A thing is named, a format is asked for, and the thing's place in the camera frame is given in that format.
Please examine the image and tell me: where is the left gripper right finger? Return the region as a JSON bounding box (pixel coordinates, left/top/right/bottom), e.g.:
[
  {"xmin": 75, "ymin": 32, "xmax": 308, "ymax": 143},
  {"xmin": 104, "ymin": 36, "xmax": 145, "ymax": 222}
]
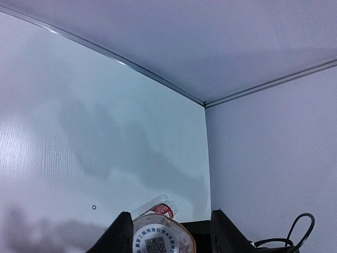
[{"xmin": 210, "ymin": 210, "xmax": 254, "ymax": 253}]

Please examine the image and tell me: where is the white bottle cap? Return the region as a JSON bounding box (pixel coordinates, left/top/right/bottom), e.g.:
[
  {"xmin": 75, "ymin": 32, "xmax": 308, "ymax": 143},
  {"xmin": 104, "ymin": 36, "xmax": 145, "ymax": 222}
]
[{"xmin": 133, "ymin": 224, "xmax": 180, "ymax": 253}]

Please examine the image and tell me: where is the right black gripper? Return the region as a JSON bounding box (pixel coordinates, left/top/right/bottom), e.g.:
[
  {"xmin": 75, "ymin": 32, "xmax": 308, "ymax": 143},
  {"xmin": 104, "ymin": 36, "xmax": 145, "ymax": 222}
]
[{"xmin": 182, "ymin": 220, "xmax": 212, "ymax": 253}]

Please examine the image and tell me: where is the gold label drink bottle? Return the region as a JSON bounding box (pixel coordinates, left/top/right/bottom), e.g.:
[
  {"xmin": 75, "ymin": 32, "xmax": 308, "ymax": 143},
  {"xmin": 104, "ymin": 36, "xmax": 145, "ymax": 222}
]
[{"xmin": 132, "ymin": 214, "xmax": 196, "ymax": 253}]

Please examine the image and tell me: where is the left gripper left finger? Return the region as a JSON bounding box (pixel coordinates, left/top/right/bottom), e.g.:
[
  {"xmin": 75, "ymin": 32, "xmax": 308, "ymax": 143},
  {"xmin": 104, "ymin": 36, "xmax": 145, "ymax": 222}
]
[{"xmin": 87, "ymin": 211, "xmax": 133, "ymax": 253}]

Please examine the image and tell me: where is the red cap water bottle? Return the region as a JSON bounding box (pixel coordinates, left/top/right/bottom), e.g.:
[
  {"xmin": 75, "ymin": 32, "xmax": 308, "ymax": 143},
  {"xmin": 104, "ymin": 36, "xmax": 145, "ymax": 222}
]
[{"xmin": 131, "ymin": 194, "xmax": 179, "ymax": 220}]

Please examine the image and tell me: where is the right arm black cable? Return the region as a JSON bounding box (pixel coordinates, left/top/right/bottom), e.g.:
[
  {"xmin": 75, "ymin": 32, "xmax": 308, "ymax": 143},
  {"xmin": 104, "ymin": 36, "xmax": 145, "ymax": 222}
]
[{"xmin": 254, "ymin": 212, "xmax": 315, "ymax": 253}]

